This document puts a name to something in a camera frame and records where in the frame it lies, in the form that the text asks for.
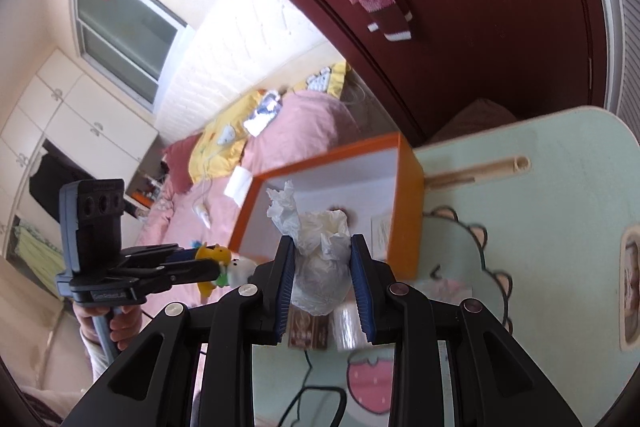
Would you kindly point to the pink quilt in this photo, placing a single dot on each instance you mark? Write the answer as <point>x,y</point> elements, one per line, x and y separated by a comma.
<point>305,127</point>

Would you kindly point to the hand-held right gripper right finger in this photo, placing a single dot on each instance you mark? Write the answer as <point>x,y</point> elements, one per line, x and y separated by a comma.
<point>362,292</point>

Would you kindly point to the white tissue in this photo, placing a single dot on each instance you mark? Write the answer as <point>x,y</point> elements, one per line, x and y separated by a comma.
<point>320,257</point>

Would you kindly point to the white wardrobe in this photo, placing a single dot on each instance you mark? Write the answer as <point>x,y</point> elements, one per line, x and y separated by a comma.
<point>75,117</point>

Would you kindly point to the person's left hand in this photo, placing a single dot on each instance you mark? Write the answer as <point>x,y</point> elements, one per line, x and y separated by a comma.
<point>126,326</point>

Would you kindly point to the cream tufted headboard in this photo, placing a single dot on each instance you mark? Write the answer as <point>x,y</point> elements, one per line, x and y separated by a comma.
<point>240,42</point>

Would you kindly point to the mint green cartoon desktop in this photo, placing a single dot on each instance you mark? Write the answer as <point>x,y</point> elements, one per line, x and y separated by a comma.
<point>540,217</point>

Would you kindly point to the dark red door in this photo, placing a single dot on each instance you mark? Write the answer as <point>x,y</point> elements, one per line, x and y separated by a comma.
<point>475,17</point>

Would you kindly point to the green striped cloth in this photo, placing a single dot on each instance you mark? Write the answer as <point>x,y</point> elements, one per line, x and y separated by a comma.
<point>37,262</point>

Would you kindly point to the yellow cartoon pillow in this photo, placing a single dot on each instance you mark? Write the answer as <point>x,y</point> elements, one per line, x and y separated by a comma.
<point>215,147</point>
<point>335,77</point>

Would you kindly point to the brown patterned packet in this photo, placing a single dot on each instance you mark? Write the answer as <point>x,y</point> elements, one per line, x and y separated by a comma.
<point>309,329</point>

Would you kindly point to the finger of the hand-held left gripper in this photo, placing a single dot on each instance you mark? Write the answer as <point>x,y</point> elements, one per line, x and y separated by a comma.
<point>185,276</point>
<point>165,254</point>

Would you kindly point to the red pillow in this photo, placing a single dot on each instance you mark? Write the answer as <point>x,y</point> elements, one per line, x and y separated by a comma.
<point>177,162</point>

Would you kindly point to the white yellow plush toy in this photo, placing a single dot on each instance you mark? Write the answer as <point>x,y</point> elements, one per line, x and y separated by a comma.
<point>240,269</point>

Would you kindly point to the black hanging clothes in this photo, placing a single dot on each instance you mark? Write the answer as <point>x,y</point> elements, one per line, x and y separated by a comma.
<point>57,182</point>

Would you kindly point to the grey framed window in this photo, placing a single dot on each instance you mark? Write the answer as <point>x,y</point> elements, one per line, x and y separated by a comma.
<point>120,27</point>

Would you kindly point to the person's left forearm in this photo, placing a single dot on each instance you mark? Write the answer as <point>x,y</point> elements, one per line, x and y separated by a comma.
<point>97,364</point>

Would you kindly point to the orange cardboard box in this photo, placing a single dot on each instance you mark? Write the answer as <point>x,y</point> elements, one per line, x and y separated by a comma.
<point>407,207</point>

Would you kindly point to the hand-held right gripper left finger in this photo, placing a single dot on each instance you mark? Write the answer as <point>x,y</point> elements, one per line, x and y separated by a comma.
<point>285,292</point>

